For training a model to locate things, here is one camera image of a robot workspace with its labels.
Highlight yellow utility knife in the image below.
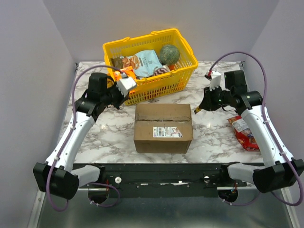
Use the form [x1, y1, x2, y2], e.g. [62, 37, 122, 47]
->
[194, 107, 201, 114]

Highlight brown cardboard express box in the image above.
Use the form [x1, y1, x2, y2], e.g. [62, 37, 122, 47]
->
[133, 103, 193, 154]

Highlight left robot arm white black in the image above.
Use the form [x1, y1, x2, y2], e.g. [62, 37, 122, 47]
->
[33, 73, 136, 200]

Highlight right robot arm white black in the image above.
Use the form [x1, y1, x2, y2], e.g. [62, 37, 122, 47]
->
[195, 70, 304, 193]

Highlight orange toy box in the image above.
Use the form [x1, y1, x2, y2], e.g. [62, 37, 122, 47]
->
[114, 66, 136, 81]

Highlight yellow plastic shopping basket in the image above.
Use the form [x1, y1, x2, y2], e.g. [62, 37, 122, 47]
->
[103, 28, 198, 105]

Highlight brown snack packet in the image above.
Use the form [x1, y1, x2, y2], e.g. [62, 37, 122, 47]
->
[111, 56, 124, 69]

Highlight light blue chips bag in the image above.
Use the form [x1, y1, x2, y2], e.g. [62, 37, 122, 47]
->
[123, 50, 162, 77]

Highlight red snack bag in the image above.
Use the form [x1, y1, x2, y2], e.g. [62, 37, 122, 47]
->
[228, 115, 259, 151]

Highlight pink brown striped pouch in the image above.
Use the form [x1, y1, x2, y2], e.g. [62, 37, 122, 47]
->
[153, 67, 169, 76]

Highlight green melon ball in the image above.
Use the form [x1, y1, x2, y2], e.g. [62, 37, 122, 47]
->
[159, 44, 180, 65]

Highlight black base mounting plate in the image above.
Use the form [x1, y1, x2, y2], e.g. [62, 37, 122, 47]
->
[78, 163, 247, 199]

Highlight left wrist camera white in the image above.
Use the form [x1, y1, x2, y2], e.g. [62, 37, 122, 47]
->
[116, 73, 137, 97]

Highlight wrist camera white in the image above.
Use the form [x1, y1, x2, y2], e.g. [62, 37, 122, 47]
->
[116, 73, 137, 97]
[205, 70, 221, 91]

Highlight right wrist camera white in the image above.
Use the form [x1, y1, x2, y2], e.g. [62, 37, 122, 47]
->
[205, 70, 221, 91]

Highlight aluminium rail frame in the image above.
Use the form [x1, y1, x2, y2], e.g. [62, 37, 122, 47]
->
[28, 187, 300, 228]

